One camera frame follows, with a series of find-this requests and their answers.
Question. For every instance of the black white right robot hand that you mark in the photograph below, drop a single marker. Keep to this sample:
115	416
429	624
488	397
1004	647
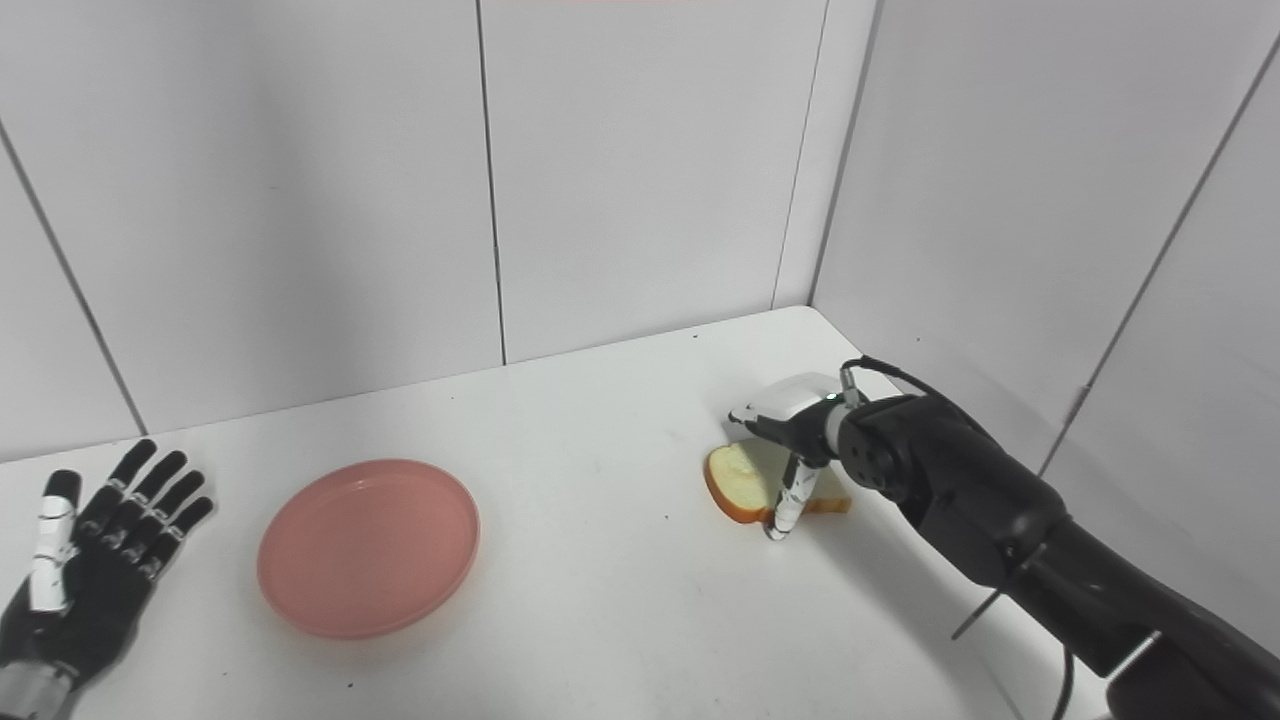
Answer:
795	400

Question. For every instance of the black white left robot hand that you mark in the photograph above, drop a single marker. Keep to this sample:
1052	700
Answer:
90	600

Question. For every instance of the slice of white bread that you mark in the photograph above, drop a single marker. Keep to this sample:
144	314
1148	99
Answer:
740	480

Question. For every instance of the pink round plate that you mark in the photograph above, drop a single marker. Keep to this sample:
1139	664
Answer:
370	545

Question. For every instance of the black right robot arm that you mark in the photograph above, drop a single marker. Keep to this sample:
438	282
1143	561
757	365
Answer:
1000	500

